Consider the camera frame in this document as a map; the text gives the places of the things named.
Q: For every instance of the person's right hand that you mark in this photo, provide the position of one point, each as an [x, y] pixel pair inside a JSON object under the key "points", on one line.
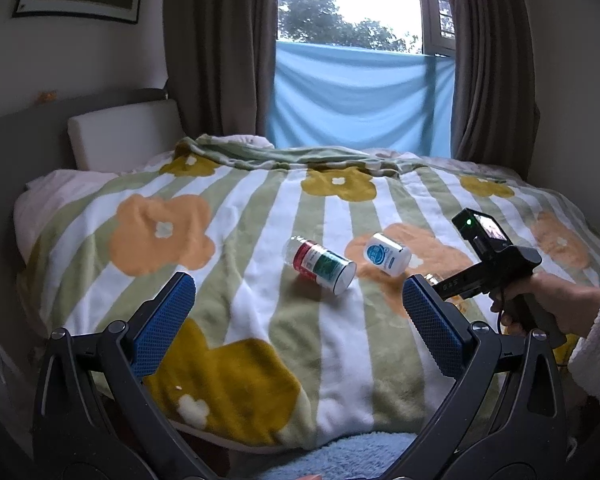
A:
{"points": [[574, 306]]}

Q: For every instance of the pink bed sheet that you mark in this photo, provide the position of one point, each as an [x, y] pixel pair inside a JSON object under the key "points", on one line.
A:
{"points": [[72, 224]]}

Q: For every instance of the left brown curtain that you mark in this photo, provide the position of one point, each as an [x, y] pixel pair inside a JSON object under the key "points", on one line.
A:
{"points": [[220, 59]]}

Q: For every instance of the grey bed headboard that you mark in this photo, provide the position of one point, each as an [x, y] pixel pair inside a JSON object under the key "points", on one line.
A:
{"points": [[34, 142]]}

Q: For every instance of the red green labelled cup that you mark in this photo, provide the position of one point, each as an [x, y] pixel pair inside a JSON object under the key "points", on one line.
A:
{"points": [[319, 264]]}

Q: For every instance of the brown curtain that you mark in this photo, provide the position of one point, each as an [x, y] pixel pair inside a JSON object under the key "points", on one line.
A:
{"points": [[220, 59], [495, 117]]}

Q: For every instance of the white blue labelled cup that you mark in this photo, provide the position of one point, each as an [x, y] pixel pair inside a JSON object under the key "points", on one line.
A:
{"points": [[387, 255]]}

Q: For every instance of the amber transparent plastic cup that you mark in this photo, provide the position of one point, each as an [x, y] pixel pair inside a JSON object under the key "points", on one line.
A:
{"points": [[451, 289]]}

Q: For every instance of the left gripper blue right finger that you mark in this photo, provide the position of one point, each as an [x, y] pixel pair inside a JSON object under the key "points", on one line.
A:
{"points": [[504, 417]]}

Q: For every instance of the blue cloth on window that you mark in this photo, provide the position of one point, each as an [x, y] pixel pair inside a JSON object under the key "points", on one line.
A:
{"points": [[360, 98]]}

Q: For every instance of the light blue fluffy sleeve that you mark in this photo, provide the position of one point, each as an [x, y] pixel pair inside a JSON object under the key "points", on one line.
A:
{"points": [[365, 456]]}

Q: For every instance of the striped floral blanket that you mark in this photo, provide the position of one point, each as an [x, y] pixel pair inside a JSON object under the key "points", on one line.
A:
{"points": [[267, 359]]}

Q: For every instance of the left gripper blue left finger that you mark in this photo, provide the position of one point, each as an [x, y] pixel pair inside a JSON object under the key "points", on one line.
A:
{"points": [[93, 418]]}

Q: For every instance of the white pillow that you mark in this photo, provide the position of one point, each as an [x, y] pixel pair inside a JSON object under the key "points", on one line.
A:
{"points": [[121, 138]]}

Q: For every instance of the right brown curtain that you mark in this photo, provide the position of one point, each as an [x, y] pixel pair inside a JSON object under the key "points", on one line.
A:
{"points": [[495, 117]]}

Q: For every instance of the small orange headboard object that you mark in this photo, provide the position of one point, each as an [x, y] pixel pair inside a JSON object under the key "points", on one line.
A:
{"points": [[46, 97]]}

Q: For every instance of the window frame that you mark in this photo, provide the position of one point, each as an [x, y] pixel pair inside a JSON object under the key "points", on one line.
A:
{"points": [[438, 33]]}

